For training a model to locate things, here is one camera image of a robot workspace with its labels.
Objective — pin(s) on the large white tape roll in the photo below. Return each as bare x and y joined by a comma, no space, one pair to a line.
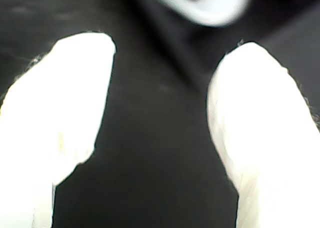
215,15

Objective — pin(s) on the black compartment tray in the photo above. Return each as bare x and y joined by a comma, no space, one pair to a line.
180,45

